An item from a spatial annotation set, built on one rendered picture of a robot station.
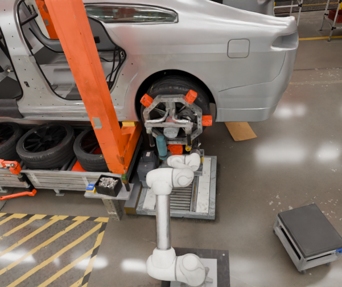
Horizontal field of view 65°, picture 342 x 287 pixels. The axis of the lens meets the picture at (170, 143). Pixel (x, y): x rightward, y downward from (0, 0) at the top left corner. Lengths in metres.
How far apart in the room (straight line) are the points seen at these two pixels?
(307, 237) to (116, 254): 1.64
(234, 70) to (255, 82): 0.21
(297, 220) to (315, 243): 0.22
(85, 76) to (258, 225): 2.02
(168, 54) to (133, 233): 1.71
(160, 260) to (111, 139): 1.03
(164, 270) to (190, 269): 0.18
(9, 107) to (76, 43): 1.67
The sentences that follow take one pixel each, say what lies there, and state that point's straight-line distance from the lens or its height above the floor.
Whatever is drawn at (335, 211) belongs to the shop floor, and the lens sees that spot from 3.09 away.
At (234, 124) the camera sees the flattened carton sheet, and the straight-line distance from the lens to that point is 3.82.
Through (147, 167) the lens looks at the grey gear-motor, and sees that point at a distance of 2.75.
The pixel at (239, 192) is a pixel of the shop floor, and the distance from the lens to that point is 3.00.
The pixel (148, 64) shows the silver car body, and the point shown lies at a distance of 2.41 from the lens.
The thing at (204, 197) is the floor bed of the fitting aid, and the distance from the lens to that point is 2.84.
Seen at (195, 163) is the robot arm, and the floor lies 0.68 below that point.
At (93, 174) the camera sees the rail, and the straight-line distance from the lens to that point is 2.88.
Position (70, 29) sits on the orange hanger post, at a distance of 1.90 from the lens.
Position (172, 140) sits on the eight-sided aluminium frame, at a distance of 2.66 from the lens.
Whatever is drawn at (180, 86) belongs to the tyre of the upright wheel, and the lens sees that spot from 2.41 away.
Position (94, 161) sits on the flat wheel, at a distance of 2.88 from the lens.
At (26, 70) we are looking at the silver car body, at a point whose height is 1.34.
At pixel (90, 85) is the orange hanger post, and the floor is 1.47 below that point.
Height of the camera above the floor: 2.35
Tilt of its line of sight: 41 degrees down
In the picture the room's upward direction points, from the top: 8 degrees counter-clockwise
